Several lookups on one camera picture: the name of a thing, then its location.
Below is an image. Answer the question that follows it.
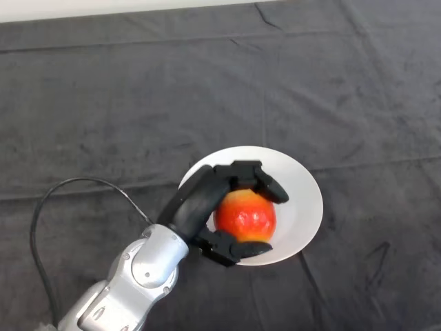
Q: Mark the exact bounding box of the black velvet cloth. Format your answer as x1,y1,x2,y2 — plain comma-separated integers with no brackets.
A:
0,0,441,331

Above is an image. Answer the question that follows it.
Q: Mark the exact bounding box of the red and yellow apple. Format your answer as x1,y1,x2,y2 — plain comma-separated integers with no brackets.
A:
214,188,278,243

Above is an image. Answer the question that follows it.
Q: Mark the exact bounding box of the round white plate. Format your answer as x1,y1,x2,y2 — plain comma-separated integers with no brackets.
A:
177,146,325,267

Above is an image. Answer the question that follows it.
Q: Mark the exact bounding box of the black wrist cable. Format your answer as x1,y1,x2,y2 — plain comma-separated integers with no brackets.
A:
30,177,155,327

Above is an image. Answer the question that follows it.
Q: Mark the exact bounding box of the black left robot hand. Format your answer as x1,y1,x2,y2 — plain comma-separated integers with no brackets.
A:
157,159,290,268

